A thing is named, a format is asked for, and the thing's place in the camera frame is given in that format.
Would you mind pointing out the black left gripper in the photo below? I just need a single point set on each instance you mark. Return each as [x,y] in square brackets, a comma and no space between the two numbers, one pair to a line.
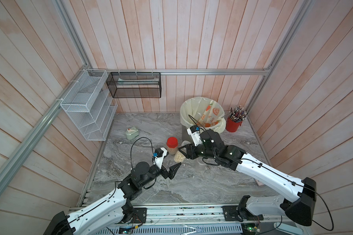
[172,172]

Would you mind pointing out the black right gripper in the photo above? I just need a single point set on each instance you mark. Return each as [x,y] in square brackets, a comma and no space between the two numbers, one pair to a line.
[190,151]

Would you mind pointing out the small oatmeal jar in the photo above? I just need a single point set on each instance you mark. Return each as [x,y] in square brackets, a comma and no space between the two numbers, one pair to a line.
[179,157]

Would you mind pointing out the wide oatmeal jar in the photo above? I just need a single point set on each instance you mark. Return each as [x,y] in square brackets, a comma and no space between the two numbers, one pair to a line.
[200,162]

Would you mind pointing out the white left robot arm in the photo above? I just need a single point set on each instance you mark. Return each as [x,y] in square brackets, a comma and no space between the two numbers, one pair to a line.
[115,207]

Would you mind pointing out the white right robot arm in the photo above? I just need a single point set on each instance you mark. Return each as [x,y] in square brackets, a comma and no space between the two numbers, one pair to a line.
[296,197]

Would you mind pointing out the red lidded oatmeal jar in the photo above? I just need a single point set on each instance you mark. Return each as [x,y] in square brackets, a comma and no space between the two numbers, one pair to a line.
[172,145]

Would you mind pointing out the grey trash bin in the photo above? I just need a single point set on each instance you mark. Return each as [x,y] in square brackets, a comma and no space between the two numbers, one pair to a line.
[185,136]

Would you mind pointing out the cream trash bag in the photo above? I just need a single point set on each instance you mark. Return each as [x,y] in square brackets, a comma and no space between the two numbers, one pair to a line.
[205,111]

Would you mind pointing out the red pencil cup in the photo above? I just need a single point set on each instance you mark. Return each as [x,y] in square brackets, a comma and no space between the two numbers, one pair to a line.
[232,126]

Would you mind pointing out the green small box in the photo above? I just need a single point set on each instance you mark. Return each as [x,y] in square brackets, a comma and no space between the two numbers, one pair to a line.
[131,133]

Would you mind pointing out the colored pencils bunch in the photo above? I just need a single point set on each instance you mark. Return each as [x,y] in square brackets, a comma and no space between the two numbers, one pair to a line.
[237,114]

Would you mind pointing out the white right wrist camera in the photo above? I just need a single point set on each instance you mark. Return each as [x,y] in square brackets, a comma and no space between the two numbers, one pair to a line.
[194,133]

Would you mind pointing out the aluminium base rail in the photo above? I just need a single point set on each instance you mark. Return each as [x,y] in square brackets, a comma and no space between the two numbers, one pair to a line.
[183,213]

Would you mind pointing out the black wire mesh basket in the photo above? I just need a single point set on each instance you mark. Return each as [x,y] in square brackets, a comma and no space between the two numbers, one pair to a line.
[135,85]

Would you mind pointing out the white wire mesh shelf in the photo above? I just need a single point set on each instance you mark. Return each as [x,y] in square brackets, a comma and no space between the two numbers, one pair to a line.
[89,105]

